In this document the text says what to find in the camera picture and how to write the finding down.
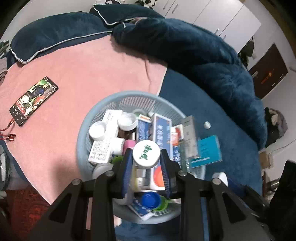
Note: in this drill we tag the pile of medicine boxes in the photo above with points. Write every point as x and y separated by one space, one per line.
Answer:
161 132

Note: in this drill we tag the steel cup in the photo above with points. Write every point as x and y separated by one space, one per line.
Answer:
274 184

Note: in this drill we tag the panda plush toy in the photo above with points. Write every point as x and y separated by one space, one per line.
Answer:
148 2

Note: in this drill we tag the pile of clothes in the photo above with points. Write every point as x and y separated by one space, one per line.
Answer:
275 125

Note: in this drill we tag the dark blue plush blanket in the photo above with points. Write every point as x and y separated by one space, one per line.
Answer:
231 150

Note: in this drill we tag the small white bottle cap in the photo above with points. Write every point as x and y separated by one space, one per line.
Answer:
207 125

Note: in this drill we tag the hanging dark clothes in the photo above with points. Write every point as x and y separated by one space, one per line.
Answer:
247 52

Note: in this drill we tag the dark blue plush duvet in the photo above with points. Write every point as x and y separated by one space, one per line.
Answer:
196 58

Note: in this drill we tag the white cap with green print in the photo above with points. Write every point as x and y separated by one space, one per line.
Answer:
146 154

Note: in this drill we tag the pink bed sheet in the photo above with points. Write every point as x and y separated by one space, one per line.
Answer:
81 76

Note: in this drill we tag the brown glass bottle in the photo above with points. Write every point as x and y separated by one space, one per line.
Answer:
126 134

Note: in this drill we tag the blue bottle cap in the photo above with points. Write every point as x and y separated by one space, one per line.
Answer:
150 199

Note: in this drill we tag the white screw cap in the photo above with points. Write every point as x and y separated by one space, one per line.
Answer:
98 131
103 170

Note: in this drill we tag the pale green perforated plastic basket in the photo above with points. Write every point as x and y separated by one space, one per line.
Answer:
129 99

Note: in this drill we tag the lime green cap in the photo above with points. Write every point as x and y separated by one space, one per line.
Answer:
116 160

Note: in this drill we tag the dark brown door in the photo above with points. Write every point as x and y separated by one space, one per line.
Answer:
270 71

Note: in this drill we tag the tiny white cap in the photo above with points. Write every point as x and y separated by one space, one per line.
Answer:
150 113

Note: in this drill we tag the dark blue piped pillow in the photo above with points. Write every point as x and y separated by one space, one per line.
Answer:
120 14
57 39

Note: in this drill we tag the white wardrobe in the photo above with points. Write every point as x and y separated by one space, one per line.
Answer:
219 16

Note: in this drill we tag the white plastic bottle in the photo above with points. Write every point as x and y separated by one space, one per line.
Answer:
118 146

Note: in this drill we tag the red patterned rug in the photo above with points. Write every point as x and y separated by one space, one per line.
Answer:
23 208

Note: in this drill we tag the cardboard box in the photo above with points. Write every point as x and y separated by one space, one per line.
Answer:
266 160

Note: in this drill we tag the lime green lid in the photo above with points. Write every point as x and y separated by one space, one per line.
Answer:
165 204

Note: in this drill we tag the black box-shaped object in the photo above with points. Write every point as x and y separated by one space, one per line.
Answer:
288 183

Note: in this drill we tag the black smartphone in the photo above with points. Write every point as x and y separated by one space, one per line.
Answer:
32 102

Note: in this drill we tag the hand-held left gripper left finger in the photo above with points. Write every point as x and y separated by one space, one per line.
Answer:
127 176

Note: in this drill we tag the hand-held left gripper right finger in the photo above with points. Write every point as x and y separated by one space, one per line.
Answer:
165 176

